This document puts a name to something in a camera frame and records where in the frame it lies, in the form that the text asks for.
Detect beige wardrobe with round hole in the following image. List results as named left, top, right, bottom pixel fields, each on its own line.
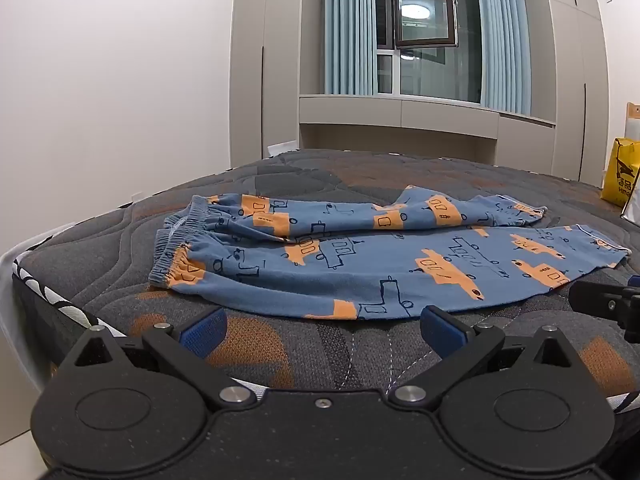
left=520, top=0, right=612, bottom=187

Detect wooden framed white panel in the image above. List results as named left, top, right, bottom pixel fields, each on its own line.
left=624, top=102, right=640, bottom=141

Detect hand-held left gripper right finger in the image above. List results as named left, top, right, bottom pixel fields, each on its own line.
left=388, top=304, right=587, bottom=411

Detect yellow plastic bag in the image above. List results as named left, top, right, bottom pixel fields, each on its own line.
left=600, top=137, right=640, bottom=207

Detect window with dark frame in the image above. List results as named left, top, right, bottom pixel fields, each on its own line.
left=372, top=0, right=485, bottom=105

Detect beige window seat cabinet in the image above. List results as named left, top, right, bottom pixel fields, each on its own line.
left=298, top=94, right=557, bottom=176

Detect grey quilted mattress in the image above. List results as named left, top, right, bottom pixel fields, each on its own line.
left=11, top=148, right=640, bottom=413

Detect blue pants with orange print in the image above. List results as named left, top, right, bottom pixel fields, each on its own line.
left=148, top=185, right=629, bottom=322

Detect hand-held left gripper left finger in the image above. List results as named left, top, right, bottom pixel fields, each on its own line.
left=59, top=307, right=255, bottom=412

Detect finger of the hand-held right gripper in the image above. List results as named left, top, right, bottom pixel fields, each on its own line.
left=568, top=274, right=640, bottom=344

